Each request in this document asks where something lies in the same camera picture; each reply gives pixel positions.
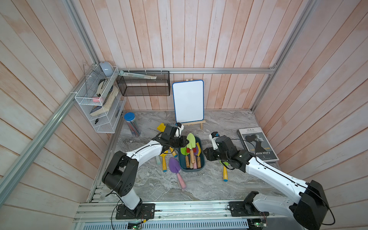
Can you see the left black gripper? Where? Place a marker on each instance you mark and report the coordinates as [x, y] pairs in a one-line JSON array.
[[182, 138]]

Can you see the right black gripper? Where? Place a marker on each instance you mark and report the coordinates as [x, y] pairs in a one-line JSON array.
[[209, 155]]

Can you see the green trowel yellow handle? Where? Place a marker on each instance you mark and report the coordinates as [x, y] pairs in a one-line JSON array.
[[225, 173]]

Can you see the light blue small shovel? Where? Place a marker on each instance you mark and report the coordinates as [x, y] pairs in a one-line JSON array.
[[158, 161]]

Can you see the purple shovel pink handle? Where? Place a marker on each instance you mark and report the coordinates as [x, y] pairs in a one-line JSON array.
[[175, 168]]

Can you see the red shovel wooden handle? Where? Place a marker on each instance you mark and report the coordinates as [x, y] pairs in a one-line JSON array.
[[195, 150]]

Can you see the lime shovel wooden handle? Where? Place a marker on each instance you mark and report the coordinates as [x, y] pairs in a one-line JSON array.
[[191, 145]]

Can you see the yellow shovel wooden handle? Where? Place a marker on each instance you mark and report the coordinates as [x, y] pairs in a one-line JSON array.
[[198, 155]]

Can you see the purple trowel pink handle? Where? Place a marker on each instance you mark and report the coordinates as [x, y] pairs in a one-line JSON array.
[[195, 164]]

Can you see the green trowel wooden handle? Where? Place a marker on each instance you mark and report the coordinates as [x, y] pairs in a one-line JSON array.
[[185, 152]]

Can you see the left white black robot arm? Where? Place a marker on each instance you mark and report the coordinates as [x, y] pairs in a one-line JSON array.
[[121, 172]]

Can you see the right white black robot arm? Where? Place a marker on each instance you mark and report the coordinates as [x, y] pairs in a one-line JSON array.
[[305, 202]]

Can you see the yellow shovel blue tip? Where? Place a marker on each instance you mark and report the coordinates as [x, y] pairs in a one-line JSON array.
[[164, 164]]

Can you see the dark teal storage box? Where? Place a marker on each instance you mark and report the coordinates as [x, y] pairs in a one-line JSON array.
[[181, 159]]

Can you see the black cover book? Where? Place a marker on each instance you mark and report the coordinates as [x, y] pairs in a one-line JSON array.
[[254, 140]]

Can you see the small wooden easel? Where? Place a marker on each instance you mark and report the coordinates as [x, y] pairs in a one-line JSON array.
[[201, 122]]

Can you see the blue lid pencil tube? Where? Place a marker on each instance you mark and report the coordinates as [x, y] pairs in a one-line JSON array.
[[131, 122]]

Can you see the green ruler on basket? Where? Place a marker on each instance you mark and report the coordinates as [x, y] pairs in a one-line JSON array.
[[136, 75]]

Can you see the grey round object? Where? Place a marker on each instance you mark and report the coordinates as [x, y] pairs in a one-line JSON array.
[[107, 68]]

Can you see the yellow scoop orange handle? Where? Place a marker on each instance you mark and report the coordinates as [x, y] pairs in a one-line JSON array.
[[161, 127]]

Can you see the yellow shovel orange handle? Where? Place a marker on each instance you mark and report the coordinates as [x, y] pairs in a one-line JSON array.
[[173, 152]]

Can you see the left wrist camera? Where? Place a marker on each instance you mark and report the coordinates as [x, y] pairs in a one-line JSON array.
[[179, 129]]

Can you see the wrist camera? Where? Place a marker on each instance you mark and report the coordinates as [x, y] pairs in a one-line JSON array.
[[179, 129], [213, 136]]

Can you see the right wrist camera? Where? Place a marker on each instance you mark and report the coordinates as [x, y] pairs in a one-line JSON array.
[[213, 136]]

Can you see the white board blue frame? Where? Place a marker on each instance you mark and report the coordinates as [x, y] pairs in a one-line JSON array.
[[188, 98]]

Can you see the black mesh wall basket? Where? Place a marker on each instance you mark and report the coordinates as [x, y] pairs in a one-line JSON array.
[[142, 87]]

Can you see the book in wire shelf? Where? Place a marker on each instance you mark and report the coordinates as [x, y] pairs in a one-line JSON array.
[[97, 110]]

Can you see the white wire shelf rack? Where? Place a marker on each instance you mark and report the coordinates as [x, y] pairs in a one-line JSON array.
[[96, 84]]

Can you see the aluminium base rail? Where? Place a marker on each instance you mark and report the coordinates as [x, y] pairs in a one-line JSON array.
[[164, 211]]

